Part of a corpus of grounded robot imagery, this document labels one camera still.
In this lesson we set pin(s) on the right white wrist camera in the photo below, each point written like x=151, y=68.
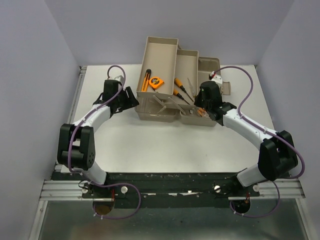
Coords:
x=213, y=76

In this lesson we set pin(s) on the aluminium extrusion rail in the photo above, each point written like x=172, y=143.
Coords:
x=61, y=190

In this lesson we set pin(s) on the orange black utility knife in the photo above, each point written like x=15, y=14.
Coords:
x=146, y=80

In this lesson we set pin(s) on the orange handled pliers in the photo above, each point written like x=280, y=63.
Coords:
x=200, y=112

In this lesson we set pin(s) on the orange tape measure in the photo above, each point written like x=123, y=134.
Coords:
x=155, y=82

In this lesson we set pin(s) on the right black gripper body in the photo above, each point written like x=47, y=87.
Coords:
x=200, y=102

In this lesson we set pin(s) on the orange handled screwdriver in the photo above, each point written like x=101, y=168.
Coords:
x=177, y=94
x=179, y=84

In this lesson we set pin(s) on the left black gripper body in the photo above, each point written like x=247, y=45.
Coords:
x=121, y=103

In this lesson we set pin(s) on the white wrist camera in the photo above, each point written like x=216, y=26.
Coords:
x=213, y=76
x=120, y=79

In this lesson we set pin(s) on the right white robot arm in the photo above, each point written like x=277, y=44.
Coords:
x=276, y=149

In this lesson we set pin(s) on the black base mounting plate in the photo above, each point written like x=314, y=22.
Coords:
x=168, y=190

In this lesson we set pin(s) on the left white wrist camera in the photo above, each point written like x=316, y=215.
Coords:
x=120, y=79

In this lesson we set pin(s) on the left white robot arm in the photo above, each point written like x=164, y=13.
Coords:
x=76, y=144

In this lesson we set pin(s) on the beige tool box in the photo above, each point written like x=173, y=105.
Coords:
x=169, y=81

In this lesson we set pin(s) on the small clear handled screwdriver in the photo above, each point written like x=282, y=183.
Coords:
x=192, y=89

